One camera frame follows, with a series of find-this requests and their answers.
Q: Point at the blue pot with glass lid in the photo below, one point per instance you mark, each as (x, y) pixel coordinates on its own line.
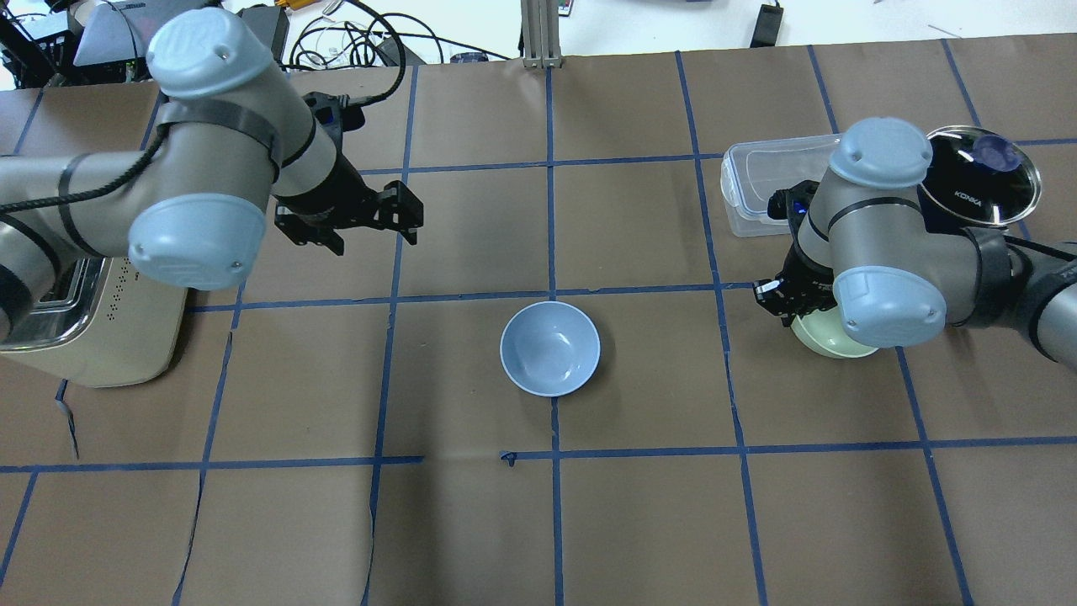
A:
(977, 178)

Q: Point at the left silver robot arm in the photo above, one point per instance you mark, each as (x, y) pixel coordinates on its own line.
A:
(190, 210)

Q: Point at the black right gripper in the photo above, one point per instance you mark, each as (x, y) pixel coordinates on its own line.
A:
(805, 279)

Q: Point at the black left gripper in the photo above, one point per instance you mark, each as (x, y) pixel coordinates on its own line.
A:
(336, 188)

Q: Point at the clear plastic lidded container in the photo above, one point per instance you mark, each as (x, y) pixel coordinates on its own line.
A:
(753, 171)

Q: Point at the green bowl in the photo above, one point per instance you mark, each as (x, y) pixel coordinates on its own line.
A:
(823, 333)

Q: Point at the black power adapter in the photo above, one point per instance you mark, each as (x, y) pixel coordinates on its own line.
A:
(767, 25)

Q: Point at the black electronics box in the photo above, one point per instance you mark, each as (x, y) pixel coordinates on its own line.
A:
(116, 37)

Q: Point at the beige toaster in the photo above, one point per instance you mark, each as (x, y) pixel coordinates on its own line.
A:
(107, 326)

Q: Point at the blue bowl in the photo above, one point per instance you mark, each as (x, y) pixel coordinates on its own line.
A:
(550, 348)

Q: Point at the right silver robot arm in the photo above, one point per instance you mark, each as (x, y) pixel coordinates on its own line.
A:
(907, 233)

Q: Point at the aluminium frame post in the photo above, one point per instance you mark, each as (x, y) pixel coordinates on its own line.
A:
(541, 34)

